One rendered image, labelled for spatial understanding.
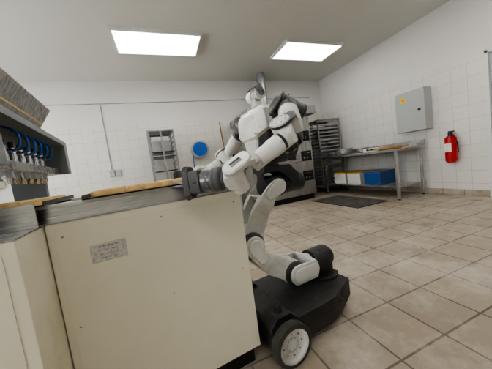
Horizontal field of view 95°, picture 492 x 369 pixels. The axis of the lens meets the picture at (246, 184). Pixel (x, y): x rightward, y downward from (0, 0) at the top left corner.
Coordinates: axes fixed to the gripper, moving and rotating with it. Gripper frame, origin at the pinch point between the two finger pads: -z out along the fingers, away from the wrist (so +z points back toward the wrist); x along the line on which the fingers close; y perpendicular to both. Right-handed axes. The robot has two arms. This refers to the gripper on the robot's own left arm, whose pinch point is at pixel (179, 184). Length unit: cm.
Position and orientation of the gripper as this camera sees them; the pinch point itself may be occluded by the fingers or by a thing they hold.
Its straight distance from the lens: 89.5
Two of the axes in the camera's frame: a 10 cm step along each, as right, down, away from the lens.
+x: -1.5, -9.9, -0.9
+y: -2.9, 1.3, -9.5
